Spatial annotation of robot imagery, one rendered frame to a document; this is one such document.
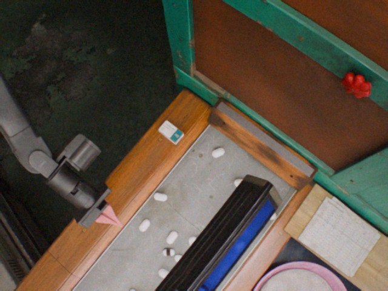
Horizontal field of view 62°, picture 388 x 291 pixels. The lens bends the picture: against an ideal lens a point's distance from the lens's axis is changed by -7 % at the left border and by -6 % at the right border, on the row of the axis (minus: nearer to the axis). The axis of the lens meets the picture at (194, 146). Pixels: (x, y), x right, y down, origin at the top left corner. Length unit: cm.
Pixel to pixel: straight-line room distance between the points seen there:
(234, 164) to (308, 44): 51
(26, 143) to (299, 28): 52
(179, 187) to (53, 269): 40
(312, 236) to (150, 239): 42
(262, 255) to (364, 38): 60
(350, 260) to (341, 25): 64
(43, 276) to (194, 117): 58
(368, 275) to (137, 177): 65
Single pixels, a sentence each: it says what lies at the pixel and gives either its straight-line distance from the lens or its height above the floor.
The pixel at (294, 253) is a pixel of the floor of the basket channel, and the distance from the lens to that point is 101.
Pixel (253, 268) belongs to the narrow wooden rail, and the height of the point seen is 76.
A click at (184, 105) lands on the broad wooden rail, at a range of 96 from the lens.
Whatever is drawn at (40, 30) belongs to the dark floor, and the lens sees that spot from 224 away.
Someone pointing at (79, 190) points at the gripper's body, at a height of 97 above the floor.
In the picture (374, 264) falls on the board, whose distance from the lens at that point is 98.
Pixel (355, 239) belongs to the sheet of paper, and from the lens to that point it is 96.
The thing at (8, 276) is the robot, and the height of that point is 47.
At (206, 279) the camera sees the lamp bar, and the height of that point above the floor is 110.
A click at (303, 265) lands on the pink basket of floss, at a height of 75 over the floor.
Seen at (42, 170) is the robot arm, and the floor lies 103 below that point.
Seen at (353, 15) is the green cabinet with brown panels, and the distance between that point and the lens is 46.
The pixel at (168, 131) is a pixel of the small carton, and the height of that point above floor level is 79.
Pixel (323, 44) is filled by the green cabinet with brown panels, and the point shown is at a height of 126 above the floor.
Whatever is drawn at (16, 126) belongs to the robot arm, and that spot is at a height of 108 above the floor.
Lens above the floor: 165
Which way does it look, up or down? 75 degrees down
